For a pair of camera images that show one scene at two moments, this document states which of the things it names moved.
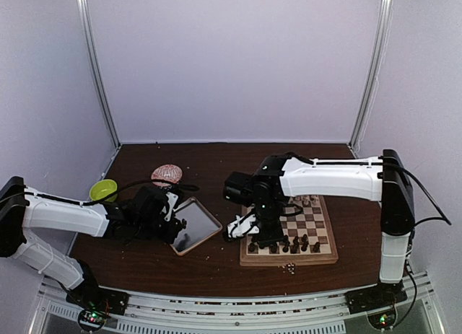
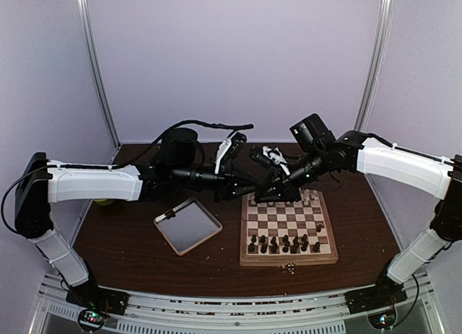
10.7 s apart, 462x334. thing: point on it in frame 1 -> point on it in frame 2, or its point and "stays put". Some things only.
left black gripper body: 167,236 -> 223,182
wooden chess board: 310,241 stays put
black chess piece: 286,248 stays put
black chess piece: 317,247 stays put
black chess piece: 294,248 stays put
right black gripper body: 276,234 -> 291,190
